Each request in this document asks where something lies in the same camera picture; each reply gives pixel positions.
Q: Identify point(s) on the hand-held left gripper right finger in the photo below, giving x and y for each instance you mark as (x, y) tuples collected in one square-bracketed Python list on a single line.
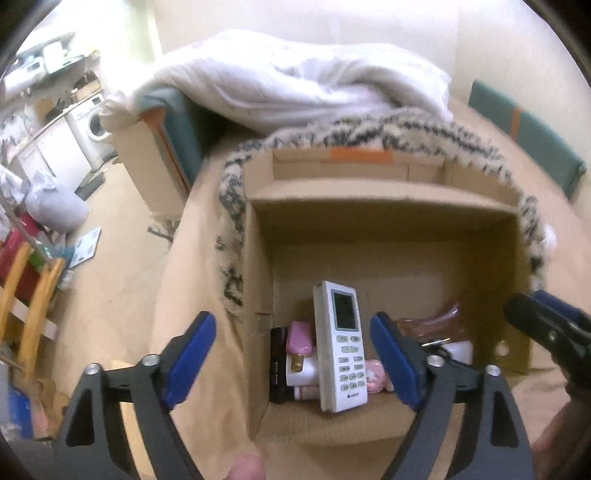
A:
[(395, 360)]

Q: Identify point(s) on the person's right hand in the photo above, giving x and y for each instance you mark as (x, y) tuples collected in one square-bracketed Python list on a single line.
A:
[(568, 447)]

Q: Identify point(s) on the white medicine bottle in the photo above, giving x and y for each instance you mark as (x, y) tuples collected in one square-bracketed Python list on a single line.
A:
[(307, 371)]

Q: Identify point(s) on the pink heart-shaped case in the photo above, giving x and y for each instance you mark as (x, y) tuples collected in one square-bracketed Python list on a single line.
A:
[(300, 337)]

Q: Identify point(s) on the white stuffed bag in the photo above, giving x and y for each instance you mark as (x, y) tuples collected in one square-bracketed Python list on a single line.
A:
[(60, 207)]

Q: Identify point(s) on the white floor cabinet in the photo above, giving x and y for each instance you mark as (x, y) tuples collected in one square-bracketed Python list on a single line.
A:
[(60, 152)]

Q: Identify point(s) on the cream black patterned blanket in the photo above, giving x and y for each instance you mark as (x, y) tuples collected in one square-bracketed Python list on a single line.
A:
[(461, 134)]

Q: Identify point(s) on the white duvet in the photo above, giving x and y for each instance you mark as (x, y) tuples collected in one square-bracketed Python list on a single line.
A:
[(286, 83)]

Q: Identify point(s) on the white washing machine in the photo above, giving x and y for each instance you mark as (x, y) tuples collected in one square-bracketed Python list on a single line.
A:
[(92, 127)]

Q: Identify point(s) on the person's toe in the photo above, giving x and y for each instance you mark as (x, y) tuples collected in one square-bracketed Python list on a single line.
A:
[(248, 467)]

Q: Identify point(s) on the teal cushion with orange stripe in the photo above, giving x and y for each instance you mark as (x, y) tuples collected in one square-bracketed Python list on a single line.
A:
[(545, 143)]

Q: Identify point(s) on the white earbuds case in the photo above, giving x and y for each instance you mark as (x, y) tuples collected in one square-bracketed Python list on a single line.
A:
[(461, 353)]

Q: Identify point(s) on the brown hair claw clip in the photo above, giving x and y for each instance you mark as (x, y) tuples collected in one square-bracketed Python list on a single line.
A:
[(434, 325)]

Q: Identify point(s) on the bed with beige sheet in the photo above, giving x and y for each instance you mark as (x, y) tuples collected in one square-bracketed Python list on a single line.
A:
[(198, 286)]

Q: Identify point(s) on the cardboard box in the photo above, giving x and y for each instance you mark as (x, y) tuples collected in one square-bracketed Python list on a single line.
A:
[(383, 230)]

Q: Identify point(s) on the white remote control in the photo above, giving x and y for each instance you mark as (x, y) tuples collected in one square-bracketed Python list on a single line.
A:
[(344, 350)]

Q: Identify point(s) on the bathroom scale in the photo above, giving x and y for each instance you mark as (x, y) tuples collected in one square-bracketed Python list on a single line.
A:
[(85, 247)]

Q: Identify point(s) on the pink perfume bottle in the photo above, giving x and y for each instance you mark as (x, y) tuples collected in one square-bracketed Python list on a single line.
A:
[(376, 376)]

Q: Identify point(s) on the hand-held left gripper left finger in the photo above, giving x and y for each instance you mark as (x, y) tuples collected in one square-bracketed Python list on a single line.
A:
[(191, 360)]

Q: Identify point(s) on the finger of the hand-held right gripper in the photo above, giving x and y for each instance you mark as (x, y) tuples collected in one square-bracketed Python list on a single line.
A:
[(540, 327), (563, 309)]

